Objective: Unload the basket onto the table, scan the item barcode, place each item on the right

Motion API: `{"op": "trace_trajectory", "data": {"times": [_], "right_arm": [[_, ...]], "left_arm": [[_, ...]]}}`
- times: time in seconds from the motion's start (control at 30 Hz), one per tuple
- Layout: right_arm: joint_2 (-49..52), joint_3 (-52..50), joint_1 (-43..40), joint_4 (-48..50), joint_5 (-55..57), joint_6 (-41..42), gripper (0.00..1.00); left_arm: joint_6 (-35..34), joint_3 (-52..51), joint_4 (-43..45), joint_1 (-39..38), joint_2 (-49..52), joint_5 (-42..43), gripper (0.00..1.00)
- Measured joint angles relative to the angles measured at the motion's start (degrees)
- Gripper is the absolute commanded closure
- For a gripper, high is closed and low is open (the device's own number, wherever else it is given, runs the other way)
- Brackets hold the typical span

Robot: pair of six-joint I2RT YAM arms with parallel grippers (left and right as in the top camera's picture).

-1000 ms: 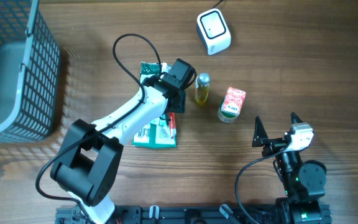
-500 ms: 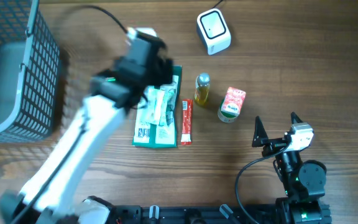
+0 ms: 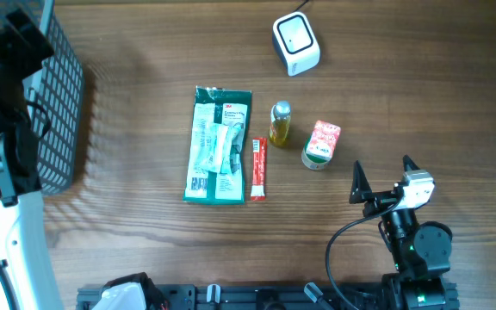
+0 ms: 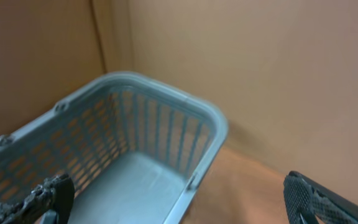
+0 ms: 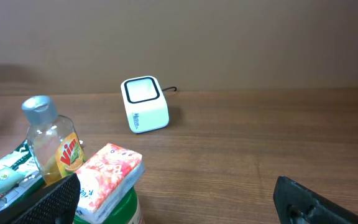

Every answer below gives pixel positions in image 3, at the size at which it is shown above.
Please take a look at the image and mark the green lid plastic jar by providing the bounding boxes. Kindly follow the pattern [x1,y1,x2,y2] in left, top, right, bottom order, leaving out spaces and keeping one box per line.
[301,139,330,171]

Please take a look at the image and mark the red white tissue pack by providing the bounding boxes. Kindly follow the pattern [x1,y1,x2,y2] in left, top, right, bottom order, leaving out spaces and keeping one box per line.
[307,121,341,161]

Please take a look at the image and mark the red sachet stick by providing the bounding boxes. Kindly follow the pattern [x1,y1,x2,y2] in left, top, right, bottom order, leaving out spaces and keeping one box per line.
[251,137,267,201]

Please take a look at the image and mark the yellow Vim liquid bottle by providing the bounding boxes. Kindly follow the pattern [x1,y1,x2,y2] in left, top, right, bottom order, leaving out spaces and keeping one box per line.
[270,101,292,146]

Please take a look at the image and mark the green 3M gloves packet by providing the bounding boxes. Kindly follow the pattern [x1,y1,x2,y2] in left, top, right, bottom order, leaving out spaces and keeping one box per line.
[183,86,252,205]

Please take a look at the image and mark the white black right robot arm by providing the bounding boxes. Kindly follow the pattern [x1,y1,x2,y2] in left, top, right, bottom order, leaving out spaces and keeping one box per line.
[349,155,460,310]

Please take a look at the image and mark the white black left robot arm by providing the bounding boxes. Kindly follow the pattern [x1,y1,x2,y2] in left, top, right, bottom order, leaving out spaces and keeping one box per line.
[0,9,63,309]

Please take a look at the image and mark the white barcode scanner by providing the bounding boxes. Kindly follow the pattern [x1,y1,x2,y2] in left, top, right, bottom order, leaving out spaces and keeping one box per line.
[272,11,320,77]

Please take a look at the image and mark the dark grey plastic basket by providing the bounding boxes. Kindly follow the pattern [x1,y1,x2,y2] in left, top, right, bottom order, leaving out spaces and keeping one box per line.
[0,0,84,196]

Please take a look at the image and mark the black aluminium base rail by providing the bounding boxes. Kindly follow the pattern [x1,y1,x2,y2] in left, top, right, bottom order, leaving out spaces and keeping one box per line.
[75,282,461,310]

